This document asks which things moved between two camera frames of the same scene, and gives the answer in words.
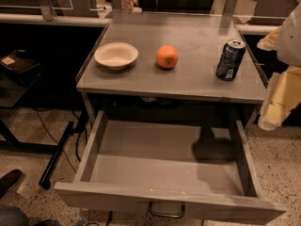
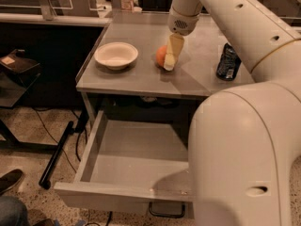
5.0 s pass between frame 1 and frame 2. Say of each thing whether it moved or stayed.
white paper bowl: stayed
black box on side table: stayed
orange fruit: stayed
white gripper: moved
